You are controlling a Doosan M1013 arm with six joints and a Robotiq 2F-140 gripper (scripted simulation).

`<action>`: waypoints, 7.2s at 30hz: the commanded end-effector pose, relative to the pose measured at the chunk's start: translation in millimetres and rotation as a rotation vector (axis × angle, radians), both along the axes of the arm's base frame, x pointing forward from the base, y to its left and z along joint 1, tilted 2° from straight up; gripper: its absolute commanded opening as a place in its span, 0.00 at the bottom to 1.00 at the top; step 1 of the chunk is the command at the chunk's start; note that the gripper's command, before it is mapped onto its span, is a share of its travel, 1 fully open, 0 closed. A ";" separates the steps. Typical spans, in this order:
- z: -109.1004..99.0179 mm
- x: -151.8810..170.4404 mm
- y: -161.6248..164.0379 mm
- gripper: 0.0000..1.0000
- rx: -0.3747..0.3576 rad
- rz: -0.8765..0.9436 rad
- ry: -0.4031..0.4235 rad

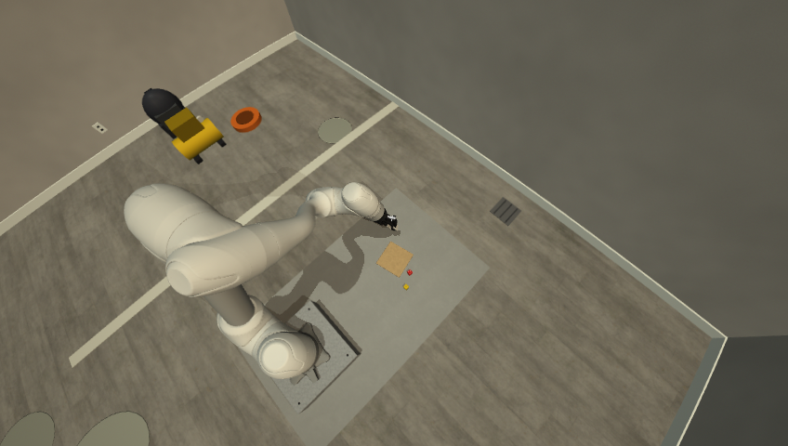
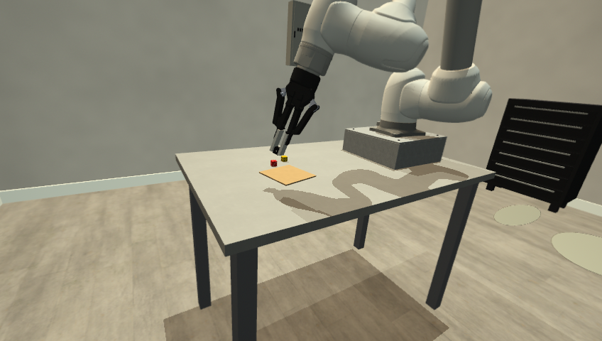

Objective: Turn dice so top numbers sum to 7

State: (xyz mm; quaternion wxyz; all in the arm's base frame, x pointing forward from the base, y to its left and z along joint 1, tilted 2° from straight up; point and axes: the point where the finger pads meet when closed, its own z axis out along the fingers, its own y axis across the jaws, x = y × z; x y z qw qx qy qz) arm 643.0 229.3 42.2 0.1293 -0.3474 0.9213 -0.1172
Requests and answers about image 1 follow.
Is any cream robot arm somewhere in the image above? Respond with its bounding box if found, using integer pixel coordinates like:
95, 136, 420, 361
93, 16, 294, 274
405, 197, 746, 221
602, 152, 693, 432
124, 182, 385, 385

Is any tan square mat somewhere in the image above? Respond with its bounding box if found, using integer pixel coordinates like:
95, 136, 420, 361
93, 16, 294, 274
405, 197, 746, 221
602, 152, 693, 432
376, 242, 413, 277

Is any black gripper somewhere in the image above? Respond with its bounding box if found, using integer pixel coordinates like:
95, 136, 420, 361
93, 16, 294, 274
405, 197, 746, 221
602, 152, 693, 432
374, 209, 398, 230

